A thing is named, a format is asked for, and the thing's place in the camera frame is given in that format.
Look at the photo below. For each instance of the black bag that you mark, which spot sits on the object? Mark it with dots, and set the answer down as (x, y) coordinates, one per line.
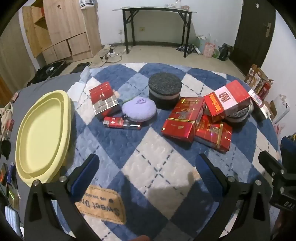
(224, 52)

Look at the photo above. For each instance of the white power strip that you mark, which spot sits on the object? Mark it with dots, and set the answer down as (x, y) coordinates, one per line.
(112, 54)

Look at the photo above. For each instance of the black folding table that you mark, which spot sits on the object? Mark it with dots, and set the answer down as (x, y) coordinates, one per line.
(152, 8)

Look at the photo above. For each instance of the dark patterned cloth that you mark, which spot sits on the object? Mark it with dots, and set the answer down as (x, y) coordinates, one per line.
(186, 48)

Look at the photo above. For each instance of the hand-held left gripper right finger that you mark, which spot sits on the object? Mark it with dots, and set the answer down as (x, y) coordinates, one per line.
(211, 178)

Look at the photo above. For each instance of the small red cigarette pack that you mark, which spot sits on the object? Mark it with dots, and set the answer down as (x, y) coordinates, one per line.
(114, 122)

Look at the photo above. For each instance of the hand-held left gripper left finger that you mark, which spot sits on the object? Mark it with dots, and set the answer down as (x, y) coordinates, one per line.
(84, 178)

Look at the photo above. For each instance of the white cloth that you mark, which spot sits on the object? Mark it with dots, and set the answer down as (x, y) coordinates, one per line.
(85, 73)

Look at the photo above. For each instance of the red and silver cigarette box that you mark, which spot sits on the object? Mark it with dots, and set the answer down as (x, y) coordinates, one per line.
(104, 97)

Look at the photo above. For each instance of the red holographic cigarette box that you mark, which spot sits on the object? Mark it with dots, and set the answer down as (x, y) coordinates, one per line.
(178, 129)

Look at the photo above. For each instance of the wooden wardrobe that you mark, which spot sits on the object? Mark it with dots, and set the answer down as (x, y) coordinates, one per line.
(64, 23)

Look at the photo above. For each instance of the pink shopping bag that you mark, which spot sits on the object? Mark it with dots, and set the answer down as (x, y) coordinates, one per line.
(209, 49)

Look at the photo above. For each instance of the pale plastic bag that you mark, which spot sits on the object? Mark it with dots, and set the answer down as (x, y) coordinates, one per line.
(201, 41)

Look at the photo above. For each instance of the beige curtain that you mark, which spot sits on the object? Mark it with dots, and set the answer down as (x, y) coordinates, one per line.
(11, 58)

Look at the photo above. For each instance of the red gold-striped cigarette box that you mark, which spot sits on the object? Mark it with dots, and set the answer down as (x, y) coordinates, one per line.
(212, 136)

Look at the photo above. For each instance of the red cigarette box white panel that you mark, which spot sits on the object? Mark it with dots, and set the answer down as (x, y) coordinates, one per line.
(233, 95)

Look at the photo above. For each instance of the purple round plush puff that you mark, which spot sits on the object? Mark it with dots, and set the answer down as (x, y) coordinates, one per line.
(138, 107)

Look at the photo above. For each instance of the red canister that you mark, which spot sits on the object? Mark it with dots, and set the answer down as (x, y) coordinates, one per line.
(265, 89)

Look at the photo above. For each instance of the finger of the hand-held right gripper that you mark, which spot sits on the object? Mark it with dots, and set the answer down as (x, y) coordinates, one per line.
(269, 162)
(289, 146)

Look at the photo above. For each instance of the blue white checkered blanket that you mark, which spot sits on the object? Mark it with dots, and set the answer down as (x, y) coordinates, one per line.
(143, 157)

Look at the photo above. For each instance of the yellow collapsible basin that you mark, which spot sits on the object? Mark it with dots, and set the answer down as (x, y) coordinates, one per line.
(39, 134)

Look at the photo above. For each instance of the black floor mat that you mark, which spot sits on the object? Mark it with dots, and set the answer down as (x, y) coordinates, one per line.
(79, 67)

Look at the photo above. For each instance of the black floor case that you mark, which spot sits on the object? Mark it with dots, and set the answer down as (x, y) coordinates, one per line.
(46, 71)

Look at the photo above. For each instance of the white and blue garment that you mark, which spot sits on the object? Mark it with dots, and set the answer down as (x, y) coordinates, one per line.
(86, 3)

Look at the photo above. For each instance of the printed cardboard box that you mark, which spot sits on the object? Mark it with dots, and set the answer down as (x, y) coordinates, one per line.
(254, 76)

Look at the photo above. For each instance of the dark door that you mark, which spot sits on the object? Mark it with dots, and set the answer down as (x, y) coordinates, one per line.
(252, 34)

